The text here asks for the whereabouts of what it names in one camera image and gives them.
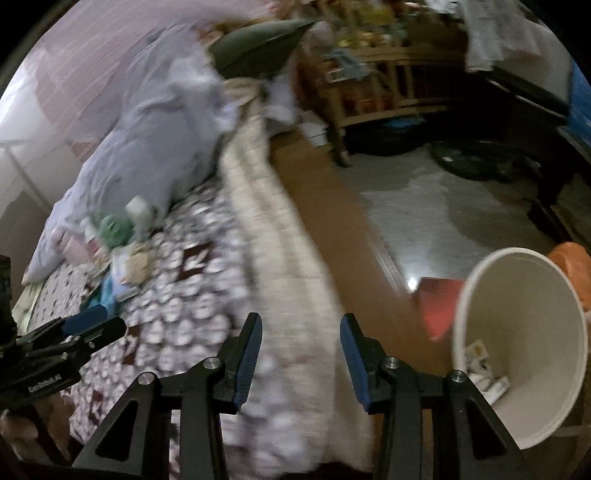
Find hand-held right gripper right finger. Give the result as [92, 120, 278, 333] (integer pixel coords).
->
[339, 313, 536, 480]

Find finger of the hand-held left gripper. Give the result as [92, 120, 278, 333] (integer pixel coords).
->
[69, 316, 127, 365]
[16, 305, 112, 352]

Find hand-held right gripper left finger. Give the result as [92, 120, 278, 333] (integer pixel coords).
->
[71, 312, 264, 480]

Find white snack packet orange pattern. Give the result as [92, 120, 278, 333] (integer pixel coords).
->
[111, 249, 154, 297]

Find green fuzzy towel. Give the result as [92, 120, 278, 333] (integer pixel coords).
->
[98, 213, 136, 251]

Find white plastic bucket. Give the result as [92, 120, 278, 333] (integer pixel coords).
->
[451, 248, 589, 450]

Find blue packet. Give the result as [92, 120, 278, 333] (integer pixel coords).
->
[85, 277, 117, 311]

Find pink cloth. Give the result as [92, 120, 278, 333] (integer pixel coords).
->
[52, 228, 93, 269]

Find maroon white patterned blanket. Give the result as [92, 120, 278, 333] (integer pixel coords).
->
[14, 185, 296, 480]

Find cream quilted bed cover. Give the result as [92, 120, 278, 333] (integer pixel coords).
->
[219, 115, 375, 472]

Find small white container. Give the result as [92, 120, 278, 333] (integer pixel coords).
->
[126, 196, 156, 241]

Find paper scraps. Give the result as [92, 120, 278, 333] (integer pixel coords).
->
[464, 339, 511, 402]

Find pale blue duvet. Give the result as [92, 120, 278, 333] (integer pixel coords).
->
[23, 23, 241, 284]

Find black tire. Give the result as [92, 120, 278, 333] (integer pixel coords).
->
[346, 117, 426, 155]

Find white cardboard box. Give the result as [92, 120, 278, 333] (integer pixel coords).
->
[300, 120, 331, 146]

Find black fan base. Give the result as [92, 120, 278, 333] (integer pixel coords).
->
[431, 141, 527, 181]

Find orange plastic stool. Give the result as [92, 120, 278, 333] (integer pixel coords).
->
[547, 242, 591, 315]

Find pale lavender cloth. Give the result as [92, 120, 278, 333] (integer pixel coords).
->
[265, 78, 301, 125]

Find wooden crib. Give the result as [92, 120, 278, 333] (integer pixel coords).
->
[295, 41, 448, 167]

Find green pillow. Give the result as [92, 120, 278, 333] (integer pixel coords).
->
[210, 18, 317, 81]

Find black desk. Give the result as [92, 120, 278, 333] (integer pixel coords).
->
[485, 65, 591, 222]

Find blue tissue pack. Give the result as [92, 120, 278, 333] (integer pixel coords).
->
[566, 65, 591, 162]

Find white plastic bag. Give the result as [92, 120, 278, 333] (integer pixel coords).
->
[464, 0, 573, 100]

